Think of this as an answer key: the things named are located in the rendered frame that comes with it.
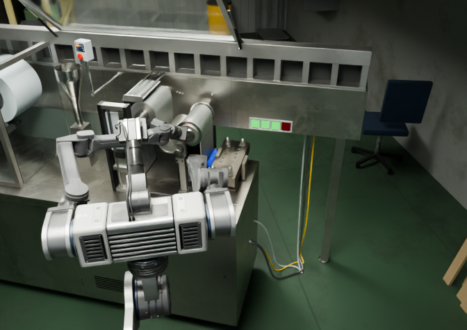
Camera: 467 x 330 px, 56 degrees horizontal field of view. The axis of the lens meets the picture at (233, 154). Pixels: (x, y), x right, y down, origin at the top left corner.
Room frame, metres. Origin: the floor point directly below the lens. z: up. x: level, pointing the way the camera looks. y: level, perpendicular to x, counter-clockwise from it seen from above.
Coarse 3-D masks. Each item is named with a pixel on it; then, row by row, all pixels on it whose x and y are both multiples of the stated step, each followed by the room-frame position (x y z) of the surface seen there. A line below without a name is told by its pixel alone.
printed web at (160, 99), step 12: (156, 96) 2.19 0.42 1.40; (168, 96) 2.27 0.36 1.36; (156, 108) 2.11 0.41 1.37; (168, 108) 2.24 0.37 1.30; (192, 108) 2.24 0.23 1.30; (204, 108) 2.22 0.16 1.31; (168, 120) 2.23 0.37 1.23; (192, 120) 2.07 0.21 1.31; (204, 120) 2.13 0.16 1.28; (204, 132) 2.10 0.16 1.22; (144, 156) 2.19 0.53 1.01; (144, 168) 2.17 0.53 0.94
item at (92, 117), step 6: (66, 114) 2.58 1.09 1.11; (72, 114) 2.57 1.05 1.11; (84, 114) 2.55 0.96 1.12; (90, 114) 2.54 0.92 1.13; (96, 114) 2.53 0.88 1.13; (72, 120) 2.57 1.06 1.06; (84, 120) 2.55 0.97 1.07; (90, 120) 2.54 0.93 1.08; (96, 120) 2.53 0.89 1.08; (96, 126) 2.53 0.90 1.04; (96, 132) 2.53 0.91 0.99; (156, 150) 2.43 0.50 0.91; (162, 150) 2.43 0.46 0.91
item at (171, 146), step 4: (180, 116) 2.27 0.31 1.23; (184, 116) 2.28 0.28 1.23; (176, 120) 2.22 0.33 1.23; (180, 120) 2.22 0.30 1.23; (176, 124) 2.17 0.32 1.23; (172, 140) 2.06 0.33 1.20; (176, 140) 2.04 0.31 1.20; (168, 144) 2.06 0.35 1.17; (172, 144) 2.05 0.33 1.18; (176, 144) 2.05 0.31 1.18; (164, 148) 2.07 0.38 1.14; (168, 148) 2.06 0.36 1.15; (172, 148) 2.06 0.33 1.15; (176, 148) 2.05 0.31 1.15; (168, 152) 2.06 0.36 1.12; (172, 152) 2.05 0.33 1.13
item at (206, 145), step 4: (212, 124) 2.24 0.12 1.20; (212, 128) 2.24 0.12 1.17; (208, 132) 2.17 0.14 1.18; (212, 132) 2.23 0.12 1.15; (204, 136) 2.09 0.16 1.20; (208, 136) 2.16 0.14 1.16; (212, 136) 2.23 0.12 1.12; (204, 140) 2.09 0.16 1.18; (208, 140) 2.16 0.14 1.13; (212, 140) 2.23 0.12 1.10; (200, 144) 2.02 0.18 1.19; (204, 144) 2.08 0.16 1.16; (208, 144) 2.16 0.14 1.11; (212, 144) 2.23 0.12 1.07; (200, 148) 2.02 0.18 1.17; (204, 148) 2.08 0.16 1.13; (208, 148) 2.16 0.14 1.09; (212, 148) 2.22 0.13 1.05; (200, 152) 2.02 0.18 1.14; (204, 152) 2.08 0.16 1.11; (208, 152) 2.15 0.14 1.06; (208, 156) 2.15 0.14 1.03
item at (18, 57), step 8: (48, 40) 2.57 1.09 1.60; (32, 48) 2.42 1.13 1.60; (40, 48) 2.49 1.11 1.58; (16, 56) 2.28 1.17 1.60; (24, 56) 2.34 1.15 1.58; (0, 64) 2.17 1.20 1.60; (8, 64) 2.21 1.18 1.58; (0, 112) 2.07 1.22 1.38; (0, 120) 2.05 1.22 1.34; (0, 128) 2.04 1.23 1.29; (0, 136) 2.04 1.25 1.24; (8, 144) 2.05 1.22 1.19; (8, 152) 2.04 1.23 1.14; (8, 160) 2.04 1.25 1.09; (16, 168) 2.05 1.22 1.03; (16, 176) 2.04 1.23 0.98; (0, 184) 2.07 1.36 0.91; (8, 184) 2.06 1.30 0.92; (16, 184) 2.04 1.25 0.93
